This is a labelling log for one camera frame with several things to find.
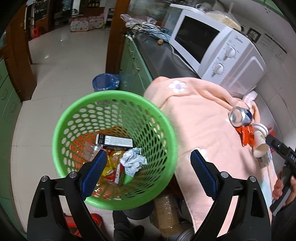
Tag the yellow red snack bag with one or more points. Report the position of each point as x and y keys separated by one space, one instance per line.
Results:
x=114 y=172

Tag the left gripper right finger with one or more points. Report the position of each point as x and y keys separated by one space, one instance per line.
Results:
x=251 y=218

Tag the clear plastic bag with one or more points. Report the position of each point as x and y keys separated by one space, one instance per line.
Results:
x=129 y=20

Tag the green plastic trash basket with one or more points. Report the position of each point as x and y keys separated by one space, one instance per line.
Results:
x=137 y=137

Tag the white mug on microwave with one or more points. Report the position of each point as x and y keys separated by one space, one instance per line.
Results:
x=204 y=7

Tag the white microwave oven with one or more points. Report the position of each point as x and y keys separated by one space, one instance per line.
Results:
x=218 y=53

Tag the clear plastic wrapper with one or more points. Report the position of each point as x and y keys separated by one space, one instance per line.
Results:
x=90 y=151

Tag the crumpled white tissue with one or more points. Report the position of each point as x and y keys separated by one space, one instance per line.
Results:
x=133 y=161

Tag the right hand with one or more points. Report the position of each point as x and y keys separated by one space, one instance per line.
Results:
x=277 y=192

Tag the polka dot storage boxes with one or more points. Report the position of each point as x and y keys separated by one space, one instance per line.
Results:
x=86 y=24

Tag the orange snack wrapper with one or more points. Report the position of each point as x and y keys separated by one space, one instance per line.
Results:
x=247 y=135

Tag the red plastic stool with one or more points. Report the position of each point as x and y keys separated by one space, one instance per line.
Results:
x=77 y=225

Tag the green cabinet opposite side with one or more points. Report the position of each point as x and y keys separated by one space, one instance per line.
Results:
x=10 y=109

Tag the cardboard box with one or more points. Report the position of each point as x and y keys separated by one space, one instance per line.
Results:
x=165 y=216

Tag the brown wooden door frame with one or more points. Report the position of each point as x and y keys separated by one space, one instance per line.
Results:
x=116 y=38

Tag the pink fleece blanket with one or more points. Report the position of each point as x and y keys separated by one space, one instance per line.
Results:
x=198 y=111

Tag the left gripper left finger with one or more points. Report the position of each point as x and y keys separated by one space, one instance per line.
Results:
x=46 y=218

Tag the white blue milk carton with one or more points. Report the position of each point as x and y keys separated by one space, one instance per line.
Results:
x=265 y=160

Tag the green kitchen cabinet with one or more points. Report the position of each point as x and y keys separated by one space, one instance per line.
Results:
x=135 y=76

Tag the white paper cup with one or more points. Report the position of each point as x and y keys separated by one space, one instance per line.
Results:
x=260 y=148

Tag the black rectangular box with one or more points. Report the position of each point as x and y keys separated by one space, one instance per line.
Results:
x=113 y=142

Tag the blue lined trash bin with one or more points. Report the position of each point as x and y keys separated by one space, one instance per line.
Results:
x=106 y=81

